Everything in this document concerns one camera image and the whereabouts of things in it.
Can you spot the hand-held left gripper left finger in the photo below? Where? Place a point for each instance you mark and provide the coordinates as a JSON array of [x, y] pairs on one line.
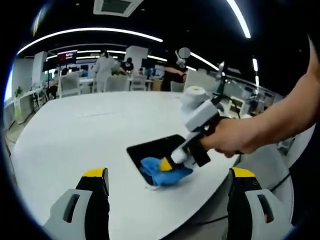
[[97, 212]]

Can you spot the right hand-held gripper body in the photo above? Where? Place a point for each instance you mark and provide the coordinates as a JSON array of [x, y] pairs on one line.
[[200, 115]]

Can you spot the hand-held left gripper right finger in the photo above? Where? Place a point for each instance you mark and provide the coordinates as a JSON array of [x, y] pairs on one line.
[[240, 212]]

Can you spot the blue cleaning cloth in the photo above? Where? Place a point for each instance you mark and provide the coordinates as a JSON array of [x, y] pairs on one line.
[[180, 175]]

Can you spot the black tablet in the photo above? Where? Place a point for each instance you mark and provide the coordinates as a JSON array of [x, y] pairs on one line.
[[150, 150]]

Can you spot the person's right hand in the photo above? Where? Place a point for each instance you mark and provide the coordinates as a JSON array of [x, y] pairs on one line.
[[230, 137]]

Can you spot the white board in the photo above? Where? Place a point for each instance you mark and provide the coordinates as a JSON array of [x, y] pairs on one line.
[[200, 77]]

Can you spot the black tripod stand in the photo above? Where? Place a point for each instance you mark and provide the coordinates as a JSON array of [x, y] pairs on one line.
[[222, 82]]

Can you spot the grey office chair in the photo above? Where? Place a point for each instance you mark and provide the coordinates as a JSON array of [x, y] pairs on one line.
[[270, 162]]

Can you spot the white office chair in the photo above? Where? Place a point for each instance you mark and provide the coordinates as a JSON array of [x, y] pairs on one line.
[[139, 82], [70, 85], [117, 83]]

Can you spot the person's dark clothing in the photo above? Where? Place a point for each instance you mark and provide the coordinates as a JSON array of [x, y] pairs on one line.
[[305, 187]]

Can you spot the straight ceiling light strip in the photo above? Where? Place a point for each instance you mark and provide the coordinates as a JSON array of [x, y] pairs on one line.
[[239, 18]]

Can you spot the curved ceiling light strip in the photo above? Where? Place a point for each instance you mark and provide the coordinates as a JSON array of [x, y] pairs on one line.
[[100, 29]]

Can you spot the ceiling air conditioner vent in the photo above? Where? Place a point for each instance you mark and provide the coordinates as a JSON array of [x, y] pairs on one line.
[[117, 7]]

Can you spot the green potted plant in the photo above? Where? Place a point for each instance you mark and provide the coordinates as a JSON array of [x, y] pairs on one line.
[[18, 92]]

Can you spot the red display screen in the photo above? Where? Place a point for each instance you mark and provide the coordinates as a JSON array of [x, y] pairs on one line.
[[67, 56]]

